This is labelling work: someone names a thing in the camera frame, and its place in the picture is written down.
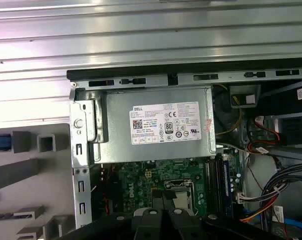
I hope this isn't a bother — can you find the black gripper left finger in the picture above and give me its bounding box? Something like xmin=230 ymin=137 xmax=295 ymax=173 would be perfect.
xmin=56 ymin=190 xmax=166 ymax=240

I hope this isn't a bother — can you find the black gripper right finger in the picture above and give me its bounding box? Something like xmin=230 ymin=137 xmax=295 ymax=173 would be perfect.
xmin=165 ymin=190 xmax=264 ymax=240

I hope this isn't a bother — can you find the silver CPU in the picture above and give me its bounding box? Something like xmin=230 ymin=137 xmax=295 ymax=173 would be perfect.
xmin=173 ymin=192 xmax=194 ymax=210

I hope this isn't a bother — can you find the CPU socket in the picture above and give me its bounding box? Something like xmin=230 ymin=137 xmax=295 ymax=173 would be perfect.
xmin=164 ymin=179 xmax=195 ymax=213

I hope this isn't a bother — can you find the green motherboard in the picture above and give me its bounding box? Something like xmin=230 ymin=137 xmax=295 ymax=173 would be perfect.
xmin=100 ymin=149 xmax=244 ymax=221

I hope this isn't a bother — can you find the grey parts rack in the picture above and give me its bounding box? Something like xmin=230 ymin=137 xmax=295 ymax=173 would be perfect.
xmin=0 ymin=122 xmax=78 ymax=240

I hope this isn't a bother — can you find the grey power supply unit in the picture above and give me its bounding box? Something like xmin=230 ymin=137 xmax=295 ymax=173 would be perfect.
xmin=94 ymin=86 xmax=216 ymax=165

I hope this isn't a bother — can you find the black open PC case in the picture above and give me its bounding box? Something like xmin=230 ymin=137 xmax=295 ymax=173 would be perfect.
xmin=66 ymin=59 xmax=302 ymax=240

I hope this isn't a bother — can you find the orange yellow wire bundle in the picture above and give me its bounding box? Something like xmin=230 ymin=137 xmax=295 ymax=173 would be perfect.
xmin=240 ymin=196 xmax=279 ymax=224

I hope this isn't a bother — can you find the blue data wire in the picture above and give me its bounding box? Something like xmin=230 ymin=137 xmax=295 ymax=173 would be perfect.
xmin=282 ymin=216 xmax=302 ymax=234

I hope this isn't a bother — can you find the black cable bundle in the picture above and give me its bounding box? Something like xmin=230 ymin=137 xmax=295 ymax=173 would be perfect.
xmin=260 ymin=161 xmax=302 ymax=226

